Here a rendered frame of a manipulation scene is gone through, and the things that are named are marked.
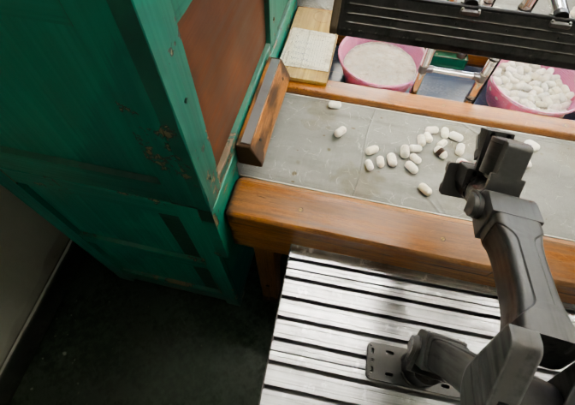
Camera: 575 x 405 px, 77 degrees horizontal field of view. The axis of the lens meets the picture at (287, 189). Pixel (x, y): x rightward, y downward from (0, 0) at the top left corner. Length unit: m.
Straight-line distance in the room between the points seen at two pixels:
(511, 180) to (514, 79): 0.69
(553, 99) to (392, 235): 0.69
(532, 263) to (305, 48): 0.86
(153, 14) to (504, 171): 0.52
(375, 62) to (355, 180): 0.45
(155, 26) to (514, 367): 0.50
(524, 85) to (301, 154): 0.70
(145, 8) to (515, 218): 0.51
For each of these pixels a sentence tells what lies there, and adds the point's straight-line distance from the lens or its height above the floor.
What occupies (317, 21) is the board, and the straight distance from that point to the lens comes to 1.27.
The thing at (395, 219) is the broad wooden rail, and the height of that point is 0.76.
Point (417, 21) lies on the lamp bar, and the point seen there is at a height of 1.08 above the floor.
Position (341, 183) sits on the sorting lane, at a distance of 0.89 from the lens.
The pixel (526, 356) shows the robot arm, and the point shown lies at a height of 1.12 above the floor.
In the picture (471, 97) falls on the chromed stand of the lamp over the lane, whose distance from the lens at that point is 1.13.
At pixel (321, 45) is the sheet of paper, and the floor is 0.78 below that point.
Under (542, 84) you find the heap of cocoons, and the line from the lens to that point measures 1.34.
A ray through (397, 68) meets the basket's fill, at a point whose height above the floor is 0.74.
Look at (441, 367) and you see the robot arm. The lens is 0.66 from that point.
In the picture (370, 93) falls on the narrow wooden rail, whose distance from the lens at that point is 1.06.
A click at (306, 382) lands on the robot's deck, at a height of 0.67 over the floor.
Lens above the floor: 1.49
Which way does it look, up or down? 59 degrees down
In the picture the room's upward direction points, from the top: 1 degrees clockwise
